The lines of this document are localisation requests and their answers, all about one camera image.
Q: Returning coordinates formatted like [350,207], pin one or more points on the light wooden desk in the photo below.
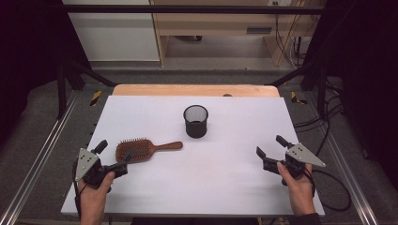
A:
[216,23]

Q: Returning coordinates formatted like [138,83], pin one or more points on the black curtain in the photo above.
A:
[28,56]
[366,62]

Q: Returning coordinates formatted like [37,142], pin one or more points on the person's right hand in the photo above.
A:
[300,192]

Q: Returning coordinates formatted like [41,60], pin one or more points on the black mesh pen cup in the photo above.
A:
[195,125]

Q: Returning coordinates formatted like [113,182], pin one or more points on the aluminium floor rail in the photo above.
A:
[37,162]
[347,175]

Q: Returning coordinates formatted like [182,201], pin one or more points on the black frame stand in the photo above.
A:
[316,78]
[62,90]

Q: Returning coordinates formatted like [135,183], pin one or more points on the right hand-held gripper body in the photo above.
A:
[303,155]

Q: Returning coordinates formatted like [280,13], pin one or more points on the person's left hand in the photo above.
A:
[94,195]

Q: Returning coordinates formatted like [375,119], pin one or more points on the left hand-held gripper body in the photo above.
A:
[85,162]

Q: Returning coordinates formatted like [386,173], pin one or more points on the black frame crossbar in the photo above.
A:
[194,9]

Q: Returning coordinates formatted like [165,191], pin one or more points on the yellow black floor tape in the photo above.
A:
[295,98]
[95,97]

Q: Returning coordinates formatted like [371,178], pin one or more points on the white cabinet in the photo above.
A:
[115,31]

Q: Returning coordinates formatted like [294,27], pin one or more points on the wooden paddle hairbrush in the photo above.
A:
[137,150]

